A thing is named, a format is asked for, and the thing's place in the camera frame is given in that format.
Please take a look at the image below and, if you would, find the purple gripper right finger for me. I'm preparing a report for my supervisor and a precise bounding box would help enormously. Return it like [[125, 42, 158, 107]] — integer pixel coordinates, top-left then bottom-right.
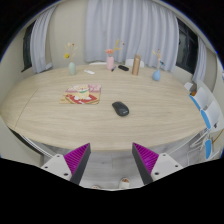
[[131, 142, 184, 185]]

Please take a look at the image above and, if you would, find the white remote control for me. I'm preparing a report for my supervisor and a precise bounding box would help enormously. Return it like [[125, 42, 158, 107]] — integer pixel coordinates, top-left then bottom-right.
[[84, 70, 95, 75]]

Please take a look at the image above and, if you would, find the white blue chair far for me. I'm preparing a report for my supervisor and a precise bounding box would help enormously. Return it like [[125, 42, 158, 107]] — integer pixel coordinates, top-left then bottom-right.
[[189, 87, 209, 110]]

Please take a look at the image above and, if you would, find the white blue chair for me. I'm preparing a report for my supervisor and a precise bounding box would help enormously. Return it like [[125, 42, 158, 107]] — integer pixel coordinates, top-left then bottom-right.
[[189, 87, 209, 110], [200, 101, 220, 130]]

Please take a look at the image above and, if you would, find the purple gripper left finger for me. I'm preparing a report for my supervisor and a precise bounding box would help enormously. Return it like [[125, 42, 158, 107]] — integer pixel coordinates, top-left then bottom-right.
[[40, 142, 92, 186]]

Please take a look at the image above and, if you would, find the white centre curtain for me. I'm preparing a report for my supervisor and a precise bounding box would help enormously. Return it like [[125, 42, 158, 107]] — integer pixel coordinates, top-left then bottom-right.
[[85, 0, 179, 72]]

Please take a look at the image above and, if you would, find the black computer mouse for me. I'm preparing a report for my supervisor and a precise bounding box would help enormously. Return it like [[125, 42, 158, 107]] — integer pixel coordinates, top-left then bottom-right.
[[112, 101, 129, 116]]

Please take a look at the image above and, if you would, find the white blue chair near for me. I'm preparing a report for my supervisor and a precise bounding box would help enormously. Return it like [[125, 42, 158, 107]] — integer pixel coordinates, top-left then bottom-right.
[[200, 101, 220, 130]]

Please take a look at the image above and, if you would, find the white chair behind table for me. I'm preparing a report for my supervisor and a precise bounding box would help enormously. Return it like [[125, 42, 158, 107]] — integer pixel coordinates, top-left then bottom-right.
[[124, 58, 146, 69]]

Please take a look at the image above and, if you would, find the pink vase with flowers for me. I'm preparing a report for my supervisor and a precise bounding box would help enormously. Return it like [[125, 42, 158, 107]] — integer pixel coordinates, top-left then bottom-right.
[[105, 40, 121, 70]]

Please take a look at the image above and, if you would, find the green vase with flowers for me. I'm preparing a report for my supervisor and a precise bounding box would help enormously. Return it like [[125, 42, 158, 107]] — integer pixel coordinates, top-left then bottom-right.
[[64, 42, 77, 75]]

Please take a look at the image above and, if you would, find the blue vase with flowers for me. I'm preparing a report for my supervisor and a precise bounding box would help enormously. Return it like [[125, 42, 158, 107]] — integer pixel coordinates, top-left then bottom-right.
[[152, 50, 163, 81]]

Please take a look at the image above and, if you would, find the white right curtain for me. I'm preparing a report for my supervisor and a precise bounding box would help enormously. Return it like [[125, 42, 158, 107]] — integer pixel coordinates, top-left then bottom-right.
[[192, 38, 207, 82]]

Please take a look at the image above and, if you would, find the white curtain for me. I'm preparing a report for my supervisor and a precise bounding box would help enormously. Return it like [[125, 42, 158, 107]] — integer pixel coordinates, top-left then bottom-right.
[[192, 38, 207, 82], [30, 6, 56, 74], [85, 0, 179, 72]]

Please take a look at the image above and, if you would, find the white left curtain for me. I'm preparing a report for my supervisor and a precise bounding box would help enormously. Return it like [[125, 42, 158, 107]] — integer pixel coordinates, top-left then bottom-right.
[[30, 6, 56, 74]]

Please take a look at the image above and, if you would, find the tan cylindrical bottle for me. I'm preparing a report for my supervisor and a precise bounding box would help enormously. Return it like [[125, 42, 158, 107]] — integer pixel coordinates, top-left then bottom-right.
[[132, 54, 141, 76]]

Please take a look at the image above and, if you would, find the cartoon dog mouse pad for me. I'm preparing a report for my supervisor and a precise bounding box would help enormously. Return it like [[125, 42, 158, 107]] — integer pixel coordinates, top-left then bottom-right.
[[60, 84, 101, 105]]

